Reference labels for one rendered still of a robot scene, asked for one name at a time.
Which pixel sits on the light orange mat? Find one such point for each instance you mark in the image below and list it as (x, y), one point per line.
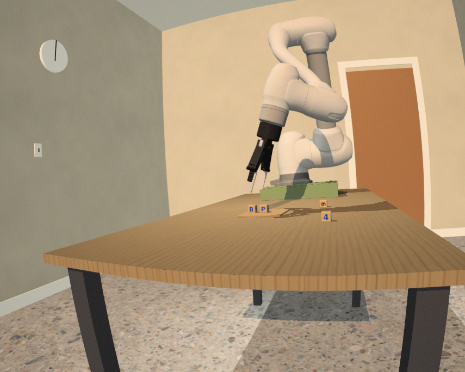
(271, 213)

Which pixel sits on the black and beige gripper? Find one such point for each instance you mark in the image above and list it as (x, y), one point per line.
(261, 155)

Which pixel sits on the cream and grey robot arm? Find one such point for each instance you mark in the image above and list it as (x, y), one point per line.
(314, 97)

